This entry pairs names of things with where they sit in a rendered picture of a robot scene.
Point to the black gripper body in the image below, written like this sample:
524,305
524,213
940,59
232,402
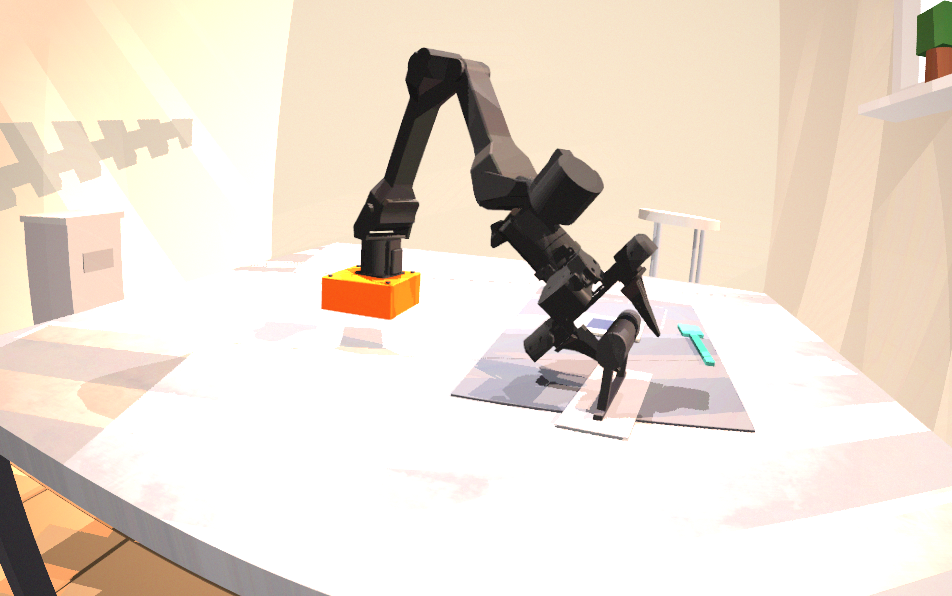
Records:
628,263

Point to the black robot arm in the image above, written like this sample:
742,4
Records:
503,179

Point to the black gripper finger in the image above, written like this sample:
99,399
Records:
636,293
582,340

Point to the turquoise t-shaped piece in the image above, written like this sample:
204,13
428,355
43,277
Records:
695,334

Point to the white square tile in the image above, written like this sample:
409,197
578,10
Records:
599,324

